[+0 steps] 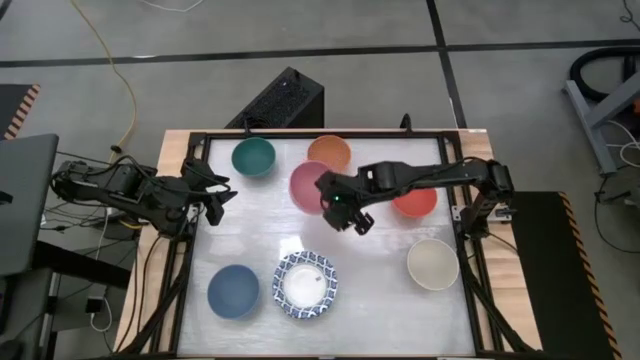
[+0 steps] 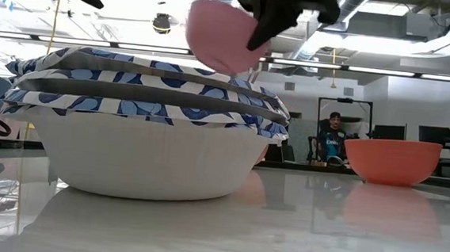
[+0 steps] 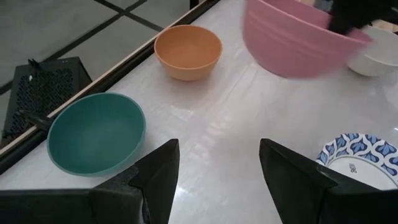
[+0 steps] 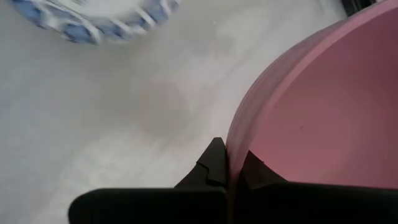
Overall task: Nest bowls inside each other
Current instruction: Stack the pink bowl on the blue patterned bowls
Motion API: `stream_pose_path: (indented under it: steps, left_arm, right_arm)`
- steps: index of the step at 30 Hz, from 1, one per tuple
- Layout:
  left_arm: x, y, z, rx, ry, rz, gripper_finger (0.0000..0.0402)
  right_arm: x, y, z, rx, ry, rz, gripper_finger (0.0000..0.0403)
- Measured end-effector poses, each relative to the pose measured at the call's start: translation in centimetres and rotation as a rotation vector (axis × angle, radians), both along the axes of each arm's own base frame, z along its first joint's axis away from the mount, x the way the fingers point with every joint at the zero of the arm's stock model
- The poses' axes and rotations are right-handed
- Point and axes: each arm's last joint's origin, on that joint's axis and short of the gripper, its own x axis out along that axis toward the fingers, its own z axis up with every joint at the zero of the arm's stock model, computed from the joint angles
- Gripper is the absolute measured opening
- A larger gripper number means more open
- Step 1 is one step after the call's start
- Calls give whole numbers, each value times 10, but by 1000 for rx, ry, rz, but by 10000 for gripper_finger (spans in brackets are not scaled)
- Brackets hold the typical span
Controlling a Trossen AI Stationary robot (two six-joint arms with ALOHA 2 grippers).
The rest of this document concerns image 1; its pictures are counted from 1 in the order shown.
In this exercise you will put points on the blue patterned paper bowl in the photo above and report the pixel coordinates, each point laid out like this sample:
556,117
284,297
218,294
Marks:
305,285

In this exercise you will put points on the black mat with hazard stripes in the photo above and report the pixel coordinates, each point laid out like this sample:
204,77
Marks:
15,107
555,275

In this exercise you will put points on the blue plastic bowl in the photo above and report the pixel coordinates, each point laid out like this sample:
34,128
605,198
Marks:
233,291

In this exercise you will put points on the grey rounded panel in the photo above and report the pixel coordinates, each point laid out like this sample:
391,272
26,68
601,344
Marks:
25,200

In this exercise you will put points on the pink plastic bowl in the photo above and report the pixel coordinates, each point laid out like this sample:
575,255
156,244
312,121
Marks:
305,187

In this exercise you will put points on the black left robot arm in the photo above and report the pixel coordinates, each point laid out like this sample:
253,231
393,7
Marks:
125,185

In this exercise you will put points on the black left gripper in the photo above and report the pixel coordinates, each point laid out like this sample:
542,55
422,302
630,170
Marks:
200,185

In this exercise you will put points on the orange plastic bowl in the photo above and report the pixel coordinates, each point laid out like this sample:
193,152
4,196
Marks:
330,150

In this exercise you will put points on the grey metal stand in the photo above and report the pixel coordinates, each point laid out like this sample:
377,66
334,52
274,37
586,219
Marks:
595,120

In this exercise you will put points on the small black clamp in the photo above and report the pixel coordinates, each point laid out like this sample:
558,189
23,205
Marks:
406,123

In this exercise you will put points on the teal plastic bowl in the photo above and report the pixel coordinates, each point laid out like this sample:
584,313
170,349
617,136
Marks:
253,157

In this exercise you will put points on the black metal table frame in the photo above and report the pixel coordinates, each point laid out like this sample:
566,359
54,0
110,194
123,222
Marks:
180,310

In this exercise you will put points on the black perforated box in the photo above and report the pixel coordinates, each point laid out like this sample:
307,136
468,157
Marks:
285,100

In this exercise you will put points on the red plastic bowl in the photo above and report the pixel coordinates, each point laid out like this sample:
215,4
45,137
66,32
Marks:
417,202

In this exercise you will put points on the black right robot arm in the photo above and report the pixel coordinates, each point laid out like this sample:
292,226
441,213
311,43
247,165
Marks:
450,172

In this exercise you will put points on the white plastic bowl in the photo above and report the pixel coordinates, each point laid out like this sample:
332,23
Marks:
432,264

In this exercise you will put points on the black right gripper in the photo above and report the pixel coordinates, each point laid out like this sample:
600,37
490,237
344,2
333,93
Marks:
340,192

